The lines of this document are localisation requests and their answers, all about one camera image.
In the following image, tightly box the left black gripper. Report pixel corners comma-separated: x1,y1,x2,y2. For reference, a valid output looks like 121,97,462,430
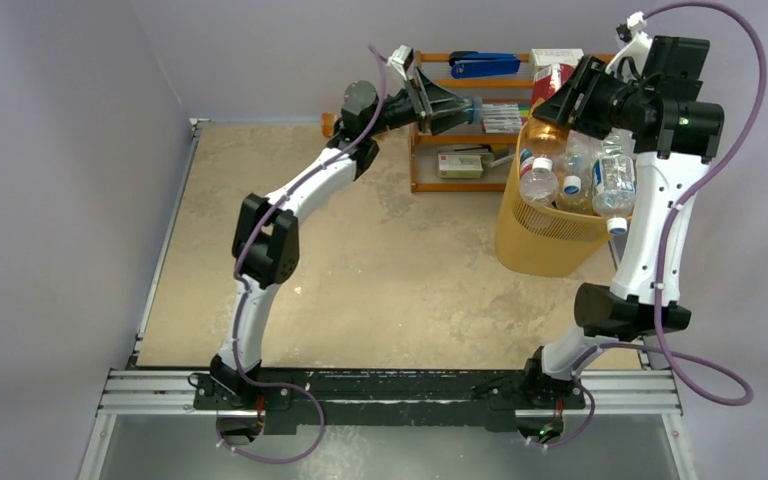
367,70,472,140

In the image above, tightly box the red label bottle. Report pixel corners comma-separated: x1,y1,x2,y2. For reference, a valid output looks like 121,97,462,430
519,150,559,207

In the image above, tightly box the yellow plastic bin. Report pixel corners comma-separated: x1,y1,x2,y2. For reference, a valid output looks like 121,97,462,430
495,123,611,277

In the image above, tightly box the brown tea bottle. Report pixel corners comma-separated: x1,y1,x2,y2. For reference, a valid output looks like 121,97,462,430
523,63,575,157

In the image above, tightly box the orange label bottle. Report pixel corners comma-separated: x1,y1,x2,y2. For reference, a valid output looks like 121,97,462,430
320,112,338,139

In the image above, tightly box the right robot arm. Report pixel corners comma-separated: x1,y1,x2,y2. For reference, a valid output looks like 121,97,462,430
521,36,724,407

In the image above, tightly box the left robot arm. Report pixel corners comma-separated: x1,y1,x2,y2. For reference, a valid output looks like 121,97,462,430
210,69,473,409

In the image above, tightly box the blue tape roll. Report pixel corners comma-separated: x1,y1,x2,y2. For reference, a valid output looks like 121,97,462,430
467,97,483,125

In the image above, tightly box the coloured marker pack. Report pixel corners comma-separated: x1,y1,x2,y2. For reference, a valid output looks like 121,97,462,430
480,102,530,134

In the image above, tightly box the blue stapler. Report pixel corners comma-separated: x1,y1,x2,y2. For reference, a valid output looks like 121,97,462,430
448,51,521,79

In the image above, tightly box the wooden shelf rack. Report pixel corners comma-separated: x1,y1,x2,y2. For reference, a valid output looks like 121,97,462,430
409,50,617,194

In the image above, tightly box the white green box top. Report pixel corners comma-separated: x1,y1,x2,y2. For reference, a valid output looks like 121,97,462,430
529,48,584,69

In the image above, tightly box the white box lower shelf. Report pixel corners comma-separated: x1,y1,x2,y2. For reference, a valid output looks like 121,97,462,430
437,152,484,180

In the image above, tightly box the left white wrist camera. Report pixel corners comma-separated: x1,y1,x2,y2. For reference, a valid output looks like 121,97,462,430
386,45,415,82

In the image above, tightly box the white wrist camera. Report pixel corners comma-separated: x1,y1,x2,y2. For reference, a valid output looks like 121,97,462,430
386,45,415,82
605,11,652,80

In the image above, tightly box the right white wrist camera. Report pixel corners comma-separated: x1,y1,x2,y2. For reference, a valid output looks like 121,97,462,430
605,11,652,80

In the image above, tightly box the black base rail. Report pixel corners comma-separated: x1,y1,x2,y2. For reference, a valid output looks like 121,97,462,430
187,358,586,441

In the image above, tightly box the aluminium frame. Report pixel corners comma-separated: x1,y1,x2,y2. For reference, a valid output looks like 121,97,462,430
81,123,694,479

